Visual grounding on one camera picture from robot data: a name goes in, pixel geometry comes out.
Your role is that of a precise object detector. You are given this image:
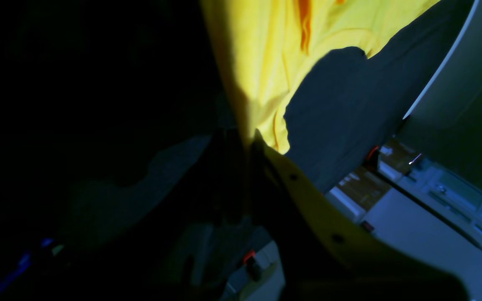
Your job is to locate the red blue clamp bottom right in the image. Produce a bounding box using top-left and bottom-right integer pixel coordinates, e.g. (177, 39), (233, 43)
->
(363, 145), (380, 173)

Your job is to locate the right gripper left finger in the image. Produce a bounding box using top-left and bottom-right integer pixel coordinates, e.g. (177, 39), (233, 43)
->
(0, 128), (244, 301)

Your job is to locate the yellow t-shirt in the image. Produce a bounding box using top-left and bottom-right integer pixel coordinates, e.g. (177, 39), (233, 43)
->
(200, 0), (436, 154)

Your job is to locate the red clamp right edge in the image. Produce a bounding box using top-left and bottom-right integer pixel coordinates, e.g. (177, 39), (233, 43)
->
(243, 250), (263, 282)

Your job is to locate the black table cloth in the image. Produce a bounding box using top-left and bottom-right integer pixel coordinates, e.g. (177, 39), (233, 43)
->
(59, 0), (474, 251)

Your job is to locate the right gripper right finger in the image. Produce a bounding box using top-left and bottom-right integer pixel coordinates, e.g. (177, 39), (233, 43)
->
(252, 131), (470, 301)

